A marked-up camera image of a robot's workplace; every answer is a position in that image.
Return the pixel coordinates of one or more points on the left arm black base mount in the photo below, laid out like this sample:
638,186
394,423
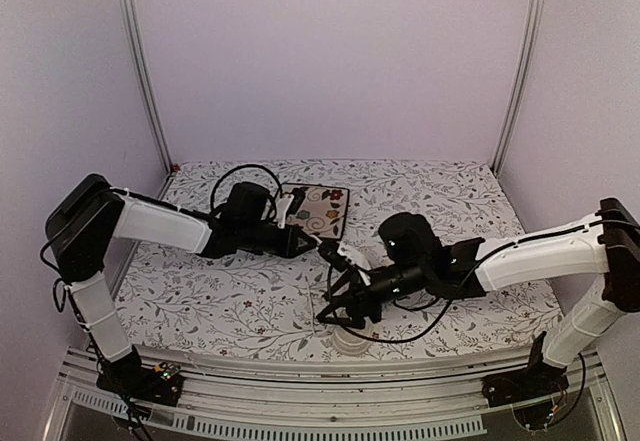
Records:
161,384

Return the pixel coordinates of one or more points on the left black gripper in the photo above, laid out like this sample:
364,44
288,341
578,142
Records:
289,245

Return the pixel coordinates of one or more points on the square floral ceramic plate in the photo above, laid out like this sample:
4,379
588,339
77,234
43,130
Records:
322,212

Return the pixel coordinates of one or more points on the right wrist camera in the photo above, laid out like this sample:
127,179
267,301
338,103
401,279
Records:
342,253

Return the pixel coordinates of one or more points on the aluminium corner post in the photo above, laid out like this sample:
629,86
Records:
531,29
143,78

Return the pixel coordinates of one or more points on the right aluminium corner post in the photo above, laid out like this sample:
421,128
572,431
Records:
531,29

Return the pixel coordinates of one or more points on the aluminium front rail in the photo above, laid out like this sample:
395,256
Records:
424,399

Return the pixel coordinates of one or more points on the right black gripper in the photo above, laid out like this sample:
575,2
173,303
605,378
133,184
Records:
349,298

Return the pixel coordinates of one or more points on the white lace sneaker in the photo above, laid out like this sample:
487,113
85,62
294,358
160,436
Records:
349,344

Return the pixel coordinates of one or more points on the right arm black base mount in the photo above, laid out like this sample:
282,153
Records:
536,379

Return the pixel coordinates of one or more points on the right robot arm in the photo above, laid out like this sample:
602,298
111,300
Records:
603,245

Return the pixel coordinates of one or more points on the left aluminium corner post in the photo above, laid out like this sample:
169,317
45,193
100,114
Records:
143,78

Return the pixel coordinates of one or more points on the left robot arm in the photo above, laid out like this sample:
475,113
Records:
97,221

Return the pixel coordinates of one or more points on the white shoelace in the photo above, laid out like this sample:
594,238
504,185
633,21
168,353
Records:
309,293

